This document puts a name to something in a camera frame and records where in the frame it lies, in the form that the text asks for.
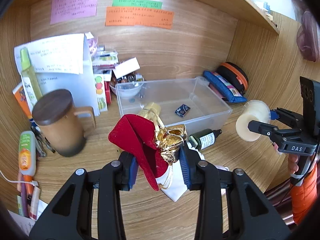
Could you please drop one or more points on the clear glass bowl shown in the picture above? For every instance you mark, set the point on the clear glass bowl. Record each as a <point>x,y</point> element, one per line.
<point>127,90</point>

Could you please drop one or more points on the white paper file holder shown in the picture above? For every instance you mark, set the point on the white paper file holder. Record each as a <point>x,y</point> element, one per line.
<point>63,62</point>

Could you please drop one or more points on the orange sticky note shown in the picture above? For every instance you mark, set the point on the orange sticky note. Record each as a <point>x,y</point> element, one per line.
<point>132,16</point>

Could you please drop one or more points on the fruit pattern carton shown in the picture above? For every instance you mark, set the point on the fruit pattern carton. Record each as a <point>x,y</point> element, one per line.
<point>100,91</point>

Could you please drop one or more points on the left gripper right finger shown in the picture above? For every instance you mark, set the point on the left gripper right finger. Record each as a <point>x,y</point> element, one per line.
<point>231,206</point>

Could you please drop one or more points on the green glass dropper bottle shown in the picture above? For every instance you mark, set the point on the green glass dropper bottle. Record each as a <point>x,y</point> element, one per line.
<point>204,138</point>

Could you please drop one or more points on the stack of books and packets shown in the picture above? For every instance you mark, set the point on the stack of books and packets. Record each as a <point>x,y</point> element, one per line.
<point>103,61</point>

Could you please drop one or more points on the green cap spray bottle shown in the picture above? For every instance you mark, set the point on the green cap spray bottle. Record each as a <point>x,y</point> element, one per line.
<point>29,78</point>

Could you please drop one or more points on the roll of clear tape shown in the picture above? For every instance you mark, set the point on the roll of clear tape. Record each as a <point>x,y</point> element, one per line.
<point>253,110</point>

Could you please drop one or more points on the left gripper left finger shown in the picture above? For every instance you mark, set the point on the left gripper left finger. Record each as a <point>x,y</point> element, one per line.
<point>69,213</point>

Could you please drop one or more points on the brown mug with wooden lid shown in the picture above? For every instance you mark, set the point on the brown mug with wooden lid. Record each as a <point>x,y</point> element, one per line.
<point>58,120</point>

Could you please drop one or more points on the orange and green glue tube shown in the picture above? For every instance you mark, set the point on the orange and green glue tube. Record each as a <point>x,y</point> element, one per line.
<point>27,155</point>

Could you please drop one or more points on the blue zipper pouch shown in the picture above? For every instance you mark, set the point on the blue zipper pouch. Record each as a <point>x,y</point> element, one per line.
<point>225,88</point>

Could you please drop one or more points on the white cardboard box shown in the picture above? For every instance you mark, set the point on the white cardboard box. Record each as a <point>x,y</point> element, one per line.
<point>126,67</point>

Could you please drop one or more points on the blue Max razor blade box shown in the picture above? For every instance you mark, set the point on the blue Max razor blade box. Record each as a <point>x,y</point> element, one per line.
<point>182,110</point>

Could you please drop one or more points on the right hand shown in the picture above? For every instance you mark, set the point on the right hand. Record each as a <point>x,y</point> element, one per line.
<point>292,161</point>

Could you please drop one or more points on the orange sleeved right forearm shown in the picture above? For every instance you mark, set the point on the orange sleeved right forearm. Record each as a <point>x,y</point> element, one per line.
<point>304,196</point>

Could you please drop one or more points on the green sticky note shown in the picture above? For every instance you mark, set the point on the green sticky note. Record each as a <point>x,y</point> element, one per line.
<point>137,3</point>

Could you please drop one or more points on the black and orange case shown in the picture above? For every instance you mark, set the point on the black and orange case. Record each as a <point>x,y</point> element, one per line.
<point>234,75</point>

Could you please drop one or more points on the white drawstring cloth bag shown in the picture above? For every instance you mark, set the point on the white drawstring cloth bag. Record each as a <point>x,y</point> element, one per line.
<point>173,182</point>

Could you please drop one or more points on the pink sticky note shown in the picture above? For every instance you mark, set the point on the pink sticky note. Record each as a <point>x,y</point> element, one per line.
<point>66,10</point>

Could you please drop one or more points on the red and gold pouch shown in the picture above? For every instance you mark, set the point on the red and gold pouch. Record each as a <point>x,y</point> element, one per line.
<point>154,145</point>

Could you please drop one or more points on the clear plastic storage bin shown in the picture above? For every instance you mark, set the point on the clear plastic storage bin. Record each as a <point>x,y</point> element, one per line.
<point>207,110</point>

